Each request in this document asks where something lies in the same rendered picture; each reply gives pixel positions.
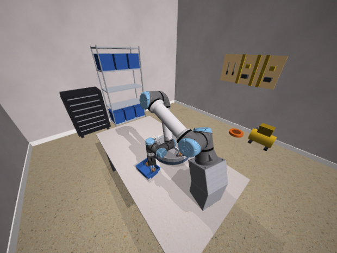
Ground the grey round turning table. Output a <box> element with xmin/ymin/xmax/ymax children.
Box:
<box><xmin>155</xmin><ymin>134</ymin><xmax>188</xmax><ymax>165</ymax></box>

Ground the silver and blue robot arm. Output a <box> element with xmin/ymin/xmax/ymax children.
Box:
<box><xmin>140</xmin><ymin>91</ymin><xmax>218</xmax><ymax>166</ymax></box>

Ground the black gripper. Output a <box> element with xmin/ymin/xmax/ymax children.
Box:
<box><xmin>147</xmin><ymin>152</ymin><xmax>156</xmax><ymax>171</ymax></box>

